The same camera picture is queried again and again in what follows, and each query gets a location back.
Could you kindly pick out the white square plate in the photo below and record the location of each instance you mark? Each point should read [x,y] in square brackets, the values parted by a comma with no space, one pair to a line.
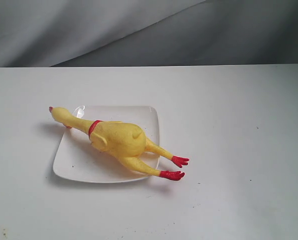
[77,160]

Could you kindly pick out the yellow rubber chicken toy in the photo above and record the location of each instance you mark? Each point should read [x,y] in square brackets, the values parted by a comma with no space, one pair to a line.
[124,141]

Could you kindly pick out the grey fabric backdrop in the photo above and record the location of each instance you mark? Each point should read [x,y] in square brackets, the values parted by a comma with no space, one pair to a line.
[129,33]

